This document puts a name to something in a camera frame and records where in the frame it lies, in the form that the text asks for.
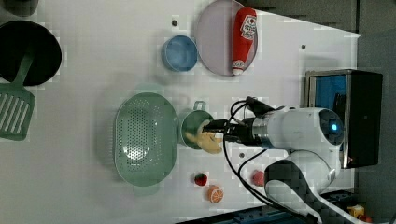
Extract red plush ketchup bottle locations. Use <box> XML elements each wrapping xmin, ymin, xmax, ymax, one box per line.
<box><xmin>232</xmin><ymin>7</ymin><xmax>257</xmax><ymax>76</ymax></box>

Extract green metal mug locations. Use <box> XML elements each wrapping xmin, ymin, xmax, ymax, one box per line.
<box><xmin>177</xmin><ymin>101</ymin><xmax>213</xmax><ymax>150</ymax></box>

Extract yellow plush banana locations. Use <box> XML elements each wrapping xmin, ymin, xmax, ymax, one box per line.
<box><xmin>185</xmin><ymin>119</ymin><xmax>222</xmax><ymax>154</ymax></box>

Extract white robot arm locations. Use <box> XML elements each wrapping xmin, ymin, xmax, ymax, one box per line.
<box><xmin>203</xmin><ymin>105</ymin><xmax>395</xmax><ymax>224</ymax></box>

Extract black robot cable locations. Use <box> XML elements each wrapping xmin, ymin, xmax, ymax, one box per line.
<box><xmin>221</xmin><ymin>96</ymin><xmax>318</xmax><ymax>223</ymax></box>

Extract grey round plate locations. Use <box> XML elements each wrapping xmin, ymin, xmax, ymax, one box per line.
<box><xmin>194</xmin><ymin>0</ymin><xmax>258</xmax><ymax>76</ymax></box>

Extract red plush strawberry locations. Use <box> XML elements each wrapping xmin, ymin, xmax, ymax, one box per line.
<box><xmin>194</xmin><ymin>173</ymin><xmax>207</xmax><ymax>187</ymax></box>

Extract blue cup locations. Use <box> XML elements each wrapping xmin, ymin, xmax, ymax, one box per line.
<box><xmin>161</xmin><ymin>35</ymin><xmax>198</xmax><ymax>72</ymax></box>

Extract green colander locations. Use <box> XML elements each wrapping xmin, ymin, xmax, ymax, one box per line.
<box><xmin>113</xmin><ymin>92</ymin><xmax>177</xmax><ymax>187</ymax></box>

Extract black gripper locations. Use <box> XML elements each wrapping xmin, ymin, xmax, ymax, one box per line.
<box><xmin>203</xmin><ymin>118</ymin><xmax>256</xmax><ymax>145</ymax></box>

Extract pink plush fruit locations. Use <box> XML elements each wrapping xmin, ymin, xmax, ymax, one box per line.
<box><xmin>252</xmin><ymin>171</ymin><xmax>264</xmax><ymax>187</ymax></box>

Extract black pan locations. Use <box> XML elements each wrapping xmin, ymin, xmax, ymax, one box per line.
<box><xmin>0</xmin><ymin>21</ymin><xmax>62</xmax><ymax>86</ymax></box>

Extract green slotted spatula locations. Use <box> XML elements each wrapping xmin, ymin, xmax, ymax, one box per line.
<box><xmin>0</xmin><ymin>47</ymin><xmax>35</xmax><ymax>141</ymax></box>

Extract plush orange slice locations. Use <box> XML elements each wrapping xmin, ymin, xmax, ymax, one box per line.
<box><xmin>207</xmin><ymin>185</ymin><xmax>224</xmax><ymax>203</ymax></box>

